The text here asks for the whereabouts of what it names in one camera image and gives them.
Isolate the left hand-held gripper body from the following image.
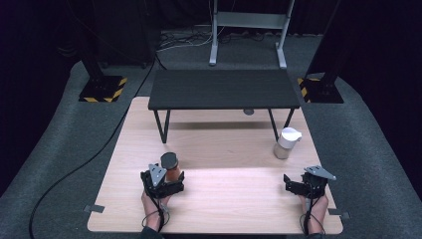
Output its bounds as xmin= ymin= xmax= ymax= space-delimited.
xmin=142 ymin=162 xmax=183 ymax=200

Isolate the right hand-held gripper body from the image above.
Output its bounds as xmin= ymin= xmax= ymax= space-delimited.
xmin=299 ymin=164 xmax=337 ymax=200

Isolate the orange spice jar black lid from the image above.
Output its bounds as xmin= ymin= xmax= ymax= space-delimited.
xmin=160 ymin=151 xmax=182 ymax=183

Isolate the beige spice jar white lid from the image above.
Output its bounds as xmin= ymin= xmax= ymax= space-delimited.
xmin=273 ymin=126 xmax=304 ymax=160

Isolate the black raised shelf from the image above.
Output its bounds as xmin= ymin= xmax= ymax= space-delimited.
xmin=147 ymin=68 xmax=302 ymax=144

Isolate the person's right hand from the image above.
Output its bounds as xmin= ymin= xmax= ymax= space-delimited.
xmin=298 ymin=193 xmax=329 ymax=217

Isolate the person's left hand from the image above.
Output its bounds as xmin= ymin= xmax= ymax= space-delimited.
xmin=140 ymin=189 xmax=173 ymax=217

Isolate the black stand striped base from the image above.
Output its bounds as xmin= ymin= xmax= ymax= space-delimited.
xmin=297 ymin=0 xmax=353 ymax=105
xmin=78 ymin=29 xmax=128 ymax=104

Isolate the grey metal stand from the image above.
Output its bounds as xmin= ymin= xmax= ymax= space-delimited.
xmin=208 ymin=0 xmax=297 ymax=70

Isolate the right hand-held gripper cable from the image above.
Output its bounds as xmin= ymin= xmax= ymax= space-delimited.
xmin=299 ymin=190 xmax=326 ymax=236

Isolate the hand-held gripper cable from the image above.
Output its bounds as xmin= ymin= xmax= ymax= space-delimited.
xmin=141 ymin=188 xmax=171 ymax=234
xmin=299 ymin=190 xmax=326 ymax=236

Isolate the left hand-held gripper cable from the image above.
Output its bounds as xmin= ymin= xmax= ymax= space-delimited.
xmin=141 ymin=188 xmax=171 ymax=234

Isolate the long black floor cable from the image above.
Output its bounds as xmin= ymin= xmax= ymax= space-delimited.
xmin=28 ymin=54 xmax=161 ymax=239

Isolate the bundle of floor cables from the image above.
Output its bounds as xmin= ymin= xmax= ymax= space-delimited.
xmin=155 ymin=29 xmax=215 ymax=54

